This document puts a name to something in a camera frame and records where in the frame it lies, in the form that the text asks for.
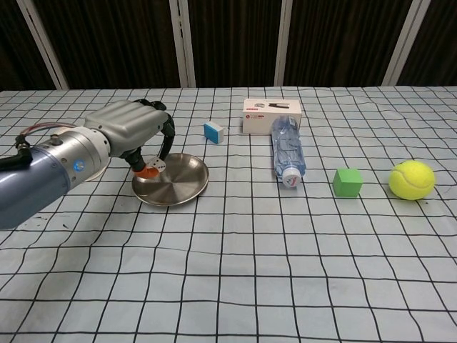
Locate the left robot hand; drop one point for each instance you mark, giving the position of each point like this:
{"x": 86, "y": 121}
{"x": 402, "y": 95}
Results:
{"x": 125, "y": 121}

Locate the small white die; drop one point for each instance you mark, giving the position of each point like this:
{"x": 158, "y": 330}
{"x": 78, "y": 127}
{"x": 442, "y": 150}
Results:
{"x": 158, "y": 164}

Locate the round metal plate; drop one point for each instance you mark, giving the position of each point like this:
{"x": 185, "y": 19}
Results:
{"x": 178, "y": 189}

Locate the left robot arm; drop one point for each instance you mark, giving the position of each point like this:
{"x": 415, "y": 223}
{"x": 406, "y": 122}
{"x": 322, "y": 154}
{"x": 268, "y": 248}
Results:
{"x": 21, "y": 186}

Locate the blue and white eraser block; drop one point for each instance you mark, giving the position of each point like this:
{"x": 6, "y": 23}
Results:
{"x": 212, "y": 131}

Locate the white cardboard product box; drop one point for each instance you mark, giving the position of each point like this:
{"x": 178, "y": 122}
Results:
{"x": 260, "y": 118}

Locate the clear plastic water bottle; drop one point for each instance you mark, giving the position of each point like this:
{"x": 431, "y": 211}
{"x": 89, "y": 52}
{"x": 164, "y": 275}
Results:
{"x": 287, "y": 150}

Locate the checked light blue tablecloth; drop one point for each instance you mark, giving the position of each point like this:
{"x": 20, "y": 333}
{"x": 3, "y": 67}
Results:
{"x": 228, "y": 268}

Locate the green cube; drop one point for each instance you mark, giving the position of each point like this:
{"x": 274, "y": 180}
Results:
{"x": 346, "y": 184}

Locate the yellow tennis ball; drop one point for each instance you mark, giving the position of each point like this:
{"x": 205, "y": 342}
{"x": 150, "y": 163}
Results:
{"x": 410, "y": 178}

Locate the white frame post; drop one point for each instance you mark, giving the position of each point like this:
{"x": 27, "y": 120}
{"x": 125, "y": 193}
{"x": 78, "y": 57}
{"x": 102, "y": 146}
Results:
{"x": 284, "y": 43}
{"x": 405, "y": 43}
{"x": 182, "y": 43}
{"x": 43, "y": 46}

